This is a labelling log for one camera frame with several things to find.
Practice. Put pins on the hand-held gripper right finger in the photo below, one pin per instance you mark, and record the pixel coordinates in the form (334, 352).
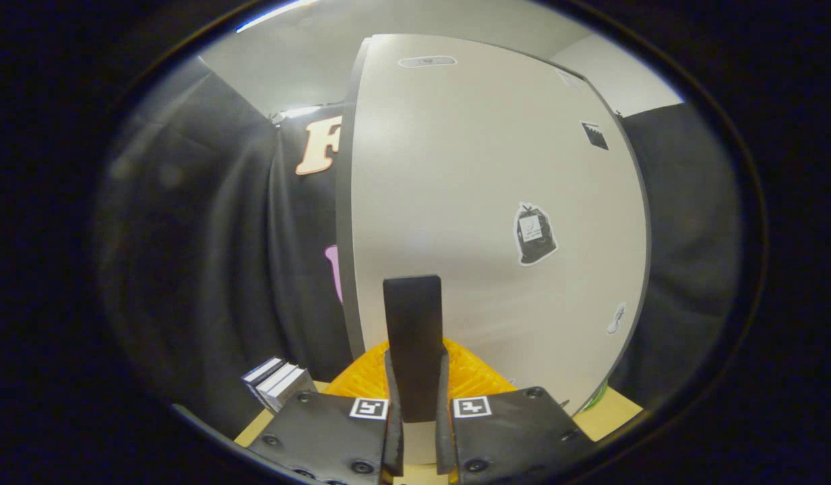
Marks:
(428, 323)

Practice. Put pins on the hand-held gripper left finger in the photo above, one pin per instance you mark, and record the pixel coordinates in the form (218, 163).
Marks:
(397, 323)

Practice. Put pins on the white shoe cabinet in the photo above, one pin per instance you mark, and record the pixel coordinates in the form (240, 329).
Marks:
(344, 236)

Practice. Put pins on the white shoe cabinet door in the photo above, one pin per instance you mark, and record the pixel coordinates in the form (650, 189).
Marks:
(469, 168)

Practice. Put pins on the black backdrop cloth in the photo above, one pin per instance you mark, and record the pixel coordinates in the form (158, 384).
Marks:
(206, 236)

